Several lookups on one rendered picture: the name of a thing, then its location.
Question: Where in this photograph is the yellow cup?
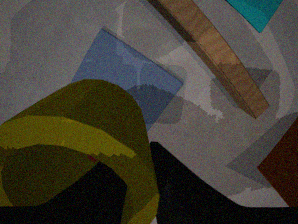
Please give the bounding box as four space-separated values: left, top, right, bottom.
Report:
0 79 160 224

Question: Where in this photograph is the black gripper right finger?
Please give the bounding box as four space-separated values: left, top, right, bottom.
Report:
149 141 298 224

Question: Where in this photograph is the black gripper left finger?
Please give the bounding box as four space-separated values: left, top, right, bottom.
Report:
0 161 128 224

